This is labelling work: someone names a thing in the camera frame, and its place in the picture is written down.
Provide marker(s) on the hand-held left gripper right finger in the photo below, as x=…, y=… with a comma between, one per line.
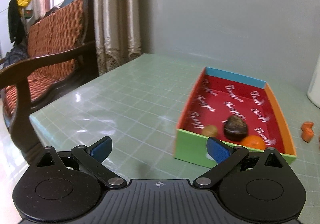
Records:
x=218, y=150

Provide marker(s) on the blue clothes pile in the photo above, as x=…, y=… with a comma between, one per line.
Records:
x=15, y=55

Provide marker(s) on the large orange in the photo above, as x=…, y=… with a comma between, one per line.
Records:
x=253, y=142

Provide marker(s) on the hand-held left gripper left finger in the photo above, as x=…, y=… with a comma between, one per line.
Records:
x=101, y=148

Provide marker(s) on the dark wooden bench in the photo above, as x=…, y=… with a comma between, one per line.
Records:
x=37, y=60

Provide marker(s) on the large dark brown fruit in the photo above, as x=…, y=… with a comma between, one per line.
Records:
x=235, y=127

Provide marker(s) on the orange patterned bench cushion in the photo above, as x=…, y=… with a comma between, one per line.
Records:
x=55, y=31

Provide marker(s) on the colourful cardboard box red inside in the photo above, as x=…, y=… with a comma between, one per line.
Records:
x=232, y=103

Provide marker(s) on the beige satin curtain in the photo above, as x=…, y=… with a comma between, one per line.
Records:
x=115, y=13

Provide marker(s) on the orange carrot piece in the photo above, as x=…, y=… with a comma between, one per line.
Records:
x=307, y=136
x=308, y=125

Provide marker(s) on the black coat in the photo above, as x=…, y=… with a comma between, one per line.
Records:
x=13, y=18

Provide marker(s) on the white thermos jug grey lid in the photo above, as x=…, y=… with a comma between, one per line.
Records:
x=315, y=88

